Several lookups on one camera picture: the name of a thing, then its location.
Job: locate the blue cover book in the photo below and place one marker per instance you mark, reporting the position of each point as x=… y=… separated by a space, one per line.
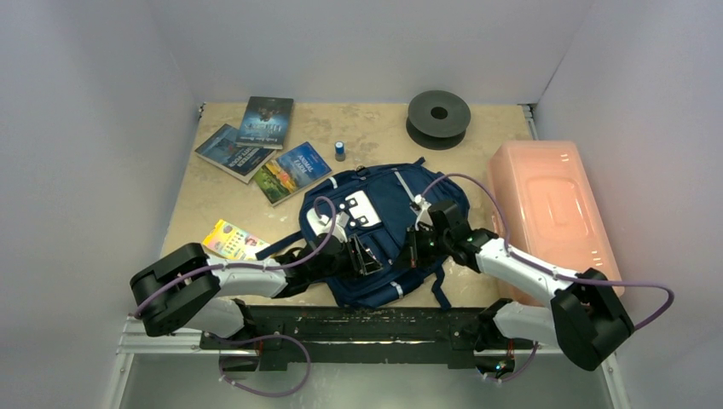
x=222 y=151

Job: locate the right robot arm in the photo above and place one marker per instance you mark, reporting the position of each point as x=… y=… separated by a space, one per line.
x=579 y=313

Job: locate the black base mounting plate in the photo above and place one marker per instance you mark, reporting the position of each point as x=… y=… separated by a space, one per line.
x=459 y=338

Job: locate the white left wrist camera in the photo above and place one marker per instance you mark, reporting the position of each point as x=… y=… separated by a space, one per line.
x=335 y=226

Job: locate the animal farm book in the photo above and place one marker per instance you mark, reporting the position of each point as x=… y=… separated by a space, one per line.
x=291 y=173

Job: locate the aluminium frame rail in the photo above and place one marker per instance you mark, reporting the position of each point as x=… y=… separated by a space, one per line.
x=134 y=341

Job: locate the navy blue student backpack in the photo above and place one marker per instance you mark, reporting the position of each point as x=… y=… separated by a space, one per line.
x=378 y=201

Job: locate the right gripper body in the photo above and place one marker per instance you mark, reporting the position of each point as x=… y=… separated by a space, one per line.
x=417 y=249

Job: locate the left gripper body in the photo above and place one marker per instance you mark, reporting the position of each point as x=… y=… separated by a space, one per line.
x=339 y=266

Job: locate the translucent orange plastic box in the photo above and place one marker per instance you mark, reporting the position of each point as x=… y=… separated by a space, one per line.
x=547 y=207

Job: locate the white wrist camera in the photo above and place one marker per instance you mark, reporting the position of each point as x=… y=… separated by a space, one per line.
x=420 y=207
x=335 y=226

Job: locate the dark grey filament spool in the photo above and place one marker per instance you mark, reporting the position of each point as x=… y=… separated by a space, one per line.
x=437 y=119

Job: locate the colourful crayon box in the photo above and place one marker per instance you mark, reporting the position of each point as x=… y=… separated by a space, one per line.
x=233 y=243

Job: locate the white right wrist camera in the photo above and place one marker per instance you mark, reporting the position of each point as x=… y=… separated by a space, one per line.
x=420 y=207

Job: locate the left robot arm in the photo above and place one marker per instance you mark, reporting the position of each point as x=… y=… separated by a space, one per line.
x=190 y=288

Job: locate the dark cover book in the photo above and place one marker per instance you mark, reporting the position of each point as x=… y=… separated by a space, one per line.
x=265 y=122

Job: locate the small blue capped bottle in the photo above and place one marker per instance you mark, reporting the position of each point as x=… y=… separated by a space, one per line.
x=339 y=151

